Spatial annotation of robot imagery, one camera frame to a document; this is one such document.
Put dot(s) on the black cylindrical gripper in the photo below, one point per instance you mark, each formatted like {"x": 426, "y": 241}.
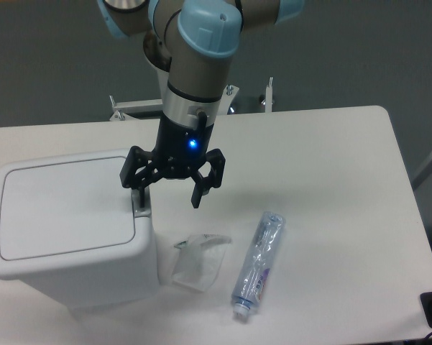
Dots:
{"x": 179, "y": 151}

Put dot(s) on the white trash can lid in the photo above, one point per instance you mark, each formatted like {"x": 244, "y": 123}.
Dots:
{"x": 62, "y": 208}

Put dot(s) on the white plastic trash can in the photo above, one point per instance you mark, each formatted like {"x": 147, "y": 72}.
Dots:
{"x": 94, "y": 277}

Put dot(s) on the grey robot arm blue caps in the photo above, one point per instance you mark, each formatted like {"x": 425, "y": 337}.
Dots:
{"x": 197, "y": 41}

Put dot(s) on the crumpled clear plastic wrapper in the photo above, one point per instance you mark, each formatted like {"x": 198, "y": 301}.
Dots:
{"x": 199, "y": 261}

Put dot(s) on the crushed clear plastic bottle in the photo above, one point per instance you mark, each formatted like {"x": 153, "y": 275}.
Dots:
{"x": 258, "y": 262}

